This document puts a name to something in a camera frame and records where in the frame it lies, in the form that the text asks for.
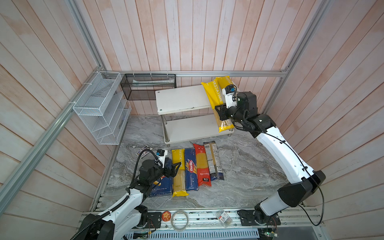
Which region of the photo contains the clear tape ring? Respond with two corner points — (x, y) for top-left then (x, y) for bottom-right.
(170, 210), (190, 232)

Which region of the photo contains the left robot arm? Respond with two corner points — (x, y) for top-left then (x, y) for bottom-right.
(72, 158), (182, 240)

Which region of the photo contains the clear blue spaghetti bag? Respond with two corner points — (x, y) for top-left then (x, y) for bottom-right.
(204, 141), (225, 181)

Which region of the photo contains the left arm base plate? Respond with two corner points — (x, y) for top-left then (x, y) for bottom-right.
(134, 212), (162, 229)

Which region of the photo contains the yellow pastatime spaghetti bag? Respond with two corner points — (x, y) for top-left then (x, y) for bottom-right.
(215, 76), (234, 90)
(172, 149), (189, 197)
(201, 79), (234, 133)

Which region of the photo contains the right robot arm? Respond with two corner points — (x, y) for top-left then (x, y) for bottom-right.
(215, 86), (326, 225)

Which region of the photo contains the black wire mesh basket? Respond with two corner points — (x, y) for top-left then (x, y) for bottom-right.
(120, 73), (177, 101)

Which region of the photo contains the red spaghetti bag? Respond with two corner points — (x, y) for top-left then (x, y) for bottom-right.
(194, 144), (212, 187)

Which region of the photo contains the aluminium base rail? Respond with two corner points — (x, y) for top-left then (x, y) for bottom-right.
(78, 206), (325, 233)

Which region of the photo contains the small card on floor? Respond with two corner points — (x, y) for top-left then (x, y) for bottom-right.
(136, 145), (153, 159)

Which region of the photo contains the blue Barilla rigatoni box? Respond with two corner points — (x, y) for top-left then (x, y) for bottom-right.
(150, 176), (173, 197)

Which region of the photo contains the red round sticker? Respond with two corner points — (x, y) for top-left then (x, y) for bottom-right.
(162, 211), (172, 222)

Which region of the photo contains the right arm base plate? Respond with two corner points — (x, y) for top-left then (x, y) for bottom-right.
(237, 210), (281, 226)

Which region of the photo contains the white two-tier shelf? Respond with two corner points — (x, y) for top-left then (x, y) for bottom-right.
(155, 85), (235, 146)

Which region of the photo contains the blue Barilla spaghetti box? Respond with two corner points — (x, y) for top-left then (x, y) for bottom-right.
(185, 149), (199, 192)

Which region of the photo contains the small clear plastic box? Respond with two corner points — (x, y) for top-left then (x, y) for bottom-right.
(216, 210), (233, 228)

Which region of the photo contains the white wire mesh organizer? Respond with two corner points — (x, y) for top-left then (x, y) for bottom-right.
(73, 72), (131, 145)

